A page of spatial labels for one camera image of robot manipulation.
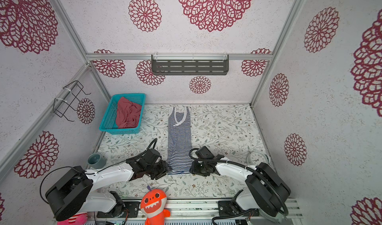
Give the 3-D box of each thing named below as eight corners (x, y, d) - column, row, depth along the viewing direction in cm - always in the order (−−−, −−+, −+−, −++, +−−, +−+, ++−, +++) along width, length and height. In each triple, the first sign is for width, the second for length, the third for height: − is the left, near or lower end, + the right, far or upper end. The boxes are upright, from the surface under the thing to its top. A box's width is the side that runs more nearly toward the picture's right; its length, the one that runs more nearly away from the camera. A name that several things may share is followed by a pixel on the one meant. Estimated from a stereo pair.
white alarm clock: (248, 165, 91) (250, 162, 87) (245, 154, 95) (247, 151, 91) (266, 165, 91) (270, 162, 87) (262, 154, 95) (266, 151, 91)
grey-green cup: (92, 168, 90) (85, 163, 83) (97, 158, 94) (90, 153, 88) (104, 169, 90) (98, 163, 83) (108, 158, 94) (102, 153, 88)
